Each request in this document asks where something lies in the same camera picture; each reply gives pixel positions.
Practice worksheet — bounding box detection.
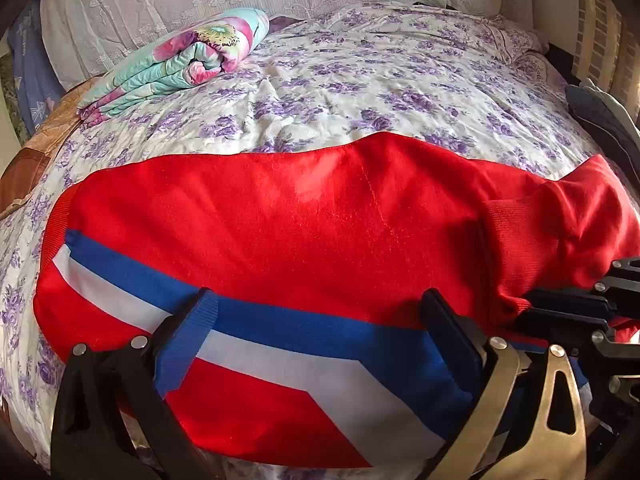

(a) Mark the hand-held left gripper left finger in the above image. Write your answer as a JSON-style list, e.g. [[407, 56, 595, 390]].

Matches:
[[50, 287, 221, 480]]

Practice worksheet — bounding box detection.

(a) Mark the folded teal floral quilt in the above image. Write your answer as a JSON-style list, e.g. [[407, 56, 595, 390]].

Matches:
[[77, 7, 271, 128]]

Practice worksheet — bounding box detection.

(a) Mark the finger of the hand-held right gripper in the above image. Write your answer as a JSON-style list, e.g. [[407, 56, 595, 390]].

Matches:
[[515, 308, 640, 408], [527, 256, 640, 318]]

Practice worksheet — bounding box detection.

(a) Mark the dark blue cloth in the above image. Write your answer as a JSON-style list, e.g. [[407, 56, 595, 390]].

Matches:
[[565, 84, 640, 186]]

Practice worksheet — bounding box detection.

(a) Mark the red sweater with blue-white stripe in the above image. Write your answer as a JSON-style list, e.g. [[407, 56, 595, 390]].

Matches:
[[32, 132, 640, 468]]

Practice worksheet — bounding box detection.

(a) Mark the purple floral bedsheet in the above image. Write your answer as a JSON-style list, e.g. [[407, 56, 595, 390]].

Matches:
[[0, 2, 601, 480]]

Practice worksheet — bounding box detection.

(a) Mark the brown patchwork cloth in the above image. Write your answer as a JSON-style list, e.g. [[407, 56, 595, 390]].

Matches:
[[0, 77, 101, 221]]

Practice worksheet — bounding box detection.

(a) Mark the blue patterned pillow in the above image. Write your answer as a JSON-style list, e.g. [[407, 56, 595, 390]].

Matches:
[[10, 0, 66, 136]]

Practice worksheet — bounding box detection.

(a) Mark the grey-blue fleece blanket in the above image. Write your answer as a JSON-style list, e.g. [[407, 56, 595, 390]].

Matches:
[[580, 77, 640, 141]]

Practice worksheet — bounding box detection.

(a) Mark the purple floral pillow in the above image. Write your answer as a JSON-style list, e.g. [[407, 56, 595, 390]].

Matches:
[[492, 25, 551, 63], [515, 52, 571, 86]]

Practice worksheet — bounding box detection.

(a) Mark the brick pattern curtain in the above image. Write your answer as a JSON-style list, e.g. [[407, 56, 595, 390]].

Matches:
[[572, 0, 631, 91]]

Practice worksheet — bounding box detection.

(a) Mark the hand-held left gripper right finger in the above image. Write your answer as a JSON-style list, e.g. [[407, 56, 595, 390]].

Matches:
[[419, 288, 588, 480]]

